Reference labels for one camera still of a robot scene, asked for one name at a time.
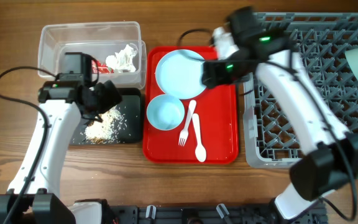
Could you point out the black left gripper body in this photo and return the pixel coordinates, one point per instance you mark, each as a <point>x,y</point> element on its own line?
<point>105,98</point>

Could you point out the clear plastic bin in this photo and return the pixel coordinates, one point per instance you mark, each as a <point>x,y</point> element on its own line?
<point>99,40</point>

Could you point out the grey dishwasher rack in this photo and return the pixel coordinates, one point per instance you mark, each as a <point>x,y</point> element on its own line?
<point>322,40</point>

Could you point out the rice and food scraps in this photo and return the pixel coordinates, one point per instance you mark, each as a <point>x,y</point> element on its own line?
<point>114,123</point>

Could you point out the white napkin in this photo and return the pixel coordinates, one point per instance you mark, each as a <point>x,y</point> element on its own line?
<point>122,61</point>

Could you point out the red snack wrapper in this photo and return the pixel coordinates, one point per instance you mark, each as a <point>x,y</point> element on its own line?
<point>101,68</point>

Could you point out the black plastic tray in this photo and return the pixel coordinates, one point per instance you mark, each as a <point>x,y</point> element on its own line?
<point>132,106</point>

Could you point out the light blue plate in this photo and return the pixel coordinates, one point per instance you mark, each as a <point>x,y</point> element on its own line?
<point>178,73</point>

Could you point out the red serving tray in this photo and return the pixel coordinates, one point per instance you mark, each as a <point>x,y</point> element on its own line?
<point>217,110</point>

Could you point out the light blue small bowl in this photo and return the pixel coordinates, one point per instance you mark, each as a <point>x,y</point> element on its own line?
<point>165,112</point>

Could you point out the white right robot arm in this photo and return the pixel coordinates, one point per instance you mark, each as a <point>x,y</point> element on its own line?
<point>330,150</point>

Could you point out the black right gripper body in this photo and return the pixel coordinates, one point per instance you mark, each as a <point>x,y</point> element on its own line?
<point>211,73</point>

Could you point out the white plastic spoon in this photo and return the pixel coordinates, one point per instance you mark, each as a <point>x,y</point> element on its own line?
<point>200,151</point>

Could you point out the white plastic fork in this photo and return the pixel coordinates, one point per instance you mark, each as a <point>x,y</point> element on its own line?
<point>184,132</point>

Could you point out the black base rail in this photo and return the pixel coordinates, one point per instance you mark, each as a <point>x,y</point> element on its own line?
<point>213,214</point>

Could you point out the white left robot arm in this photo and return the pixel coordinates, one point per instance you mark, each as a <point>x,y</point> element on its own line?
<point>33,195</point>

